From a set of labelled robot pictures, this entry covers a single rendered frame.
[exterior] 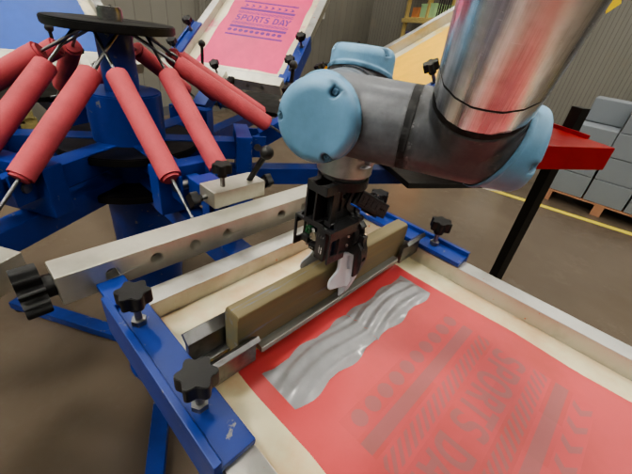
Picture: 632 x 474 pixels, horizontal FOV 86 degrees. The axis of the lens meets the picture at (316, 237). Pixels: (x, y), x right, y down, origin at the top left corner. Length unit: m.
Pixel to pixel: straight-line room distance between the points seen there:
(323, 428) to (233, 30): 1.85
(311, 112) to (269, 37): 1.65
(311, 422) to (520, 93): 0.41
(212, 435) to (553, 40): 0.43
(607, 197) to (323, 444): 4.32
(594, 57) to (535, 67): 8.52
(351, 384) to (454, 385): 0.15
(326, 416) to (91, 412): 1.33
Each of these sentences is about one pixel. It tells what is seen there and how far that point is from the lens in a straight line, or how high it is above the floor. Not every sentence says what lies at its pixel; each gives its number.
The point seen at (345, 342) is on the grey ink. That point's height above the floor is 0.96.
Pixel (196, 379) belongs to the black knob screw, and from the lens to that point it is 0.39.
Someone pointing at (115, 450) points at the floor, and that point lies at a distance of 1.61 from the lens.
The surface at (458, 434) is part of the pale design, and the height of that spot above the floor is 0.96.
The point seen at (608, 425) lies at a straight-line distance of 0.67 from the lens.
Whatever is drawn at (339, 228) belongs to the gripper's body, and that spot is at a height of 1.15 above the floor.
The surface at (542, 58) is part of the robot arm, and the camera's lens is 0.24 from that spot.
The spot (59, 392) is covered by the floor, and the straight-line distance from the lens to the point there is 1.83.
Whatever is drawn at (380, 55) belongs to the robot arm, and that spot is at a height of 1.36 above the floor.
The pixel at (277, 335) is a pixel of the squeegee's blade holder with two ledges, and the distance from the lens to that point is 0.51.
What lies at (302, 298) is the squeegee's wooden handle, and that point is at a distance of 0.52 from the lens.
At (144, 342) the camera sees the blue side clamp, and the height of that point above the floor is 1.00.
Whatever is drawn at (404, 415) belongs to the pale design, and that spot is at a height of 0.96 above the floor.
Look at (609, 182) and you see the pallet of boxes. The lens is 4.57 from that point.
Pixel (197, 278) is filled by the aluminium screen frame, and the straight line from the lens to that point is 0.61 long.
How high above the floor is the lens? 1.38
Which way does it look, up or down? 32 degrees down
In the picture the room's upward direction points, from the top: 8 degrees clockwise
